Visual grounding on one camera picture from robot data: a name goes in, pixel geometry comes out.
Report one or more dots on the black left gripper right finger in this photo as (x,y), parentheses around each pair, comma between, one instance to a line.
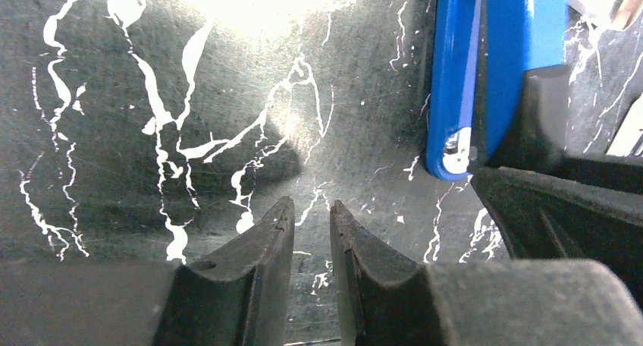
(385,298)

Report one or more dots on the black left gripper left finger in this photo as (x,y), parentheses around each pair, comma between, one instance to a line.
(236,295)

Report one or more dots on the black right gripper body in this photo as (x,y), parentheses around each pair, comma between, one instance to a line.
(552,205)

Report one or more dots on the blue black stapler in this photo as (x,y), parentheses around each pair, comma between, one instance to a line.
(498,86)

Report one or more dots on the white light-blue staple remover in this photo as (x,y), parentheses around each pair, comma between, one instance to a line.
(628,138)

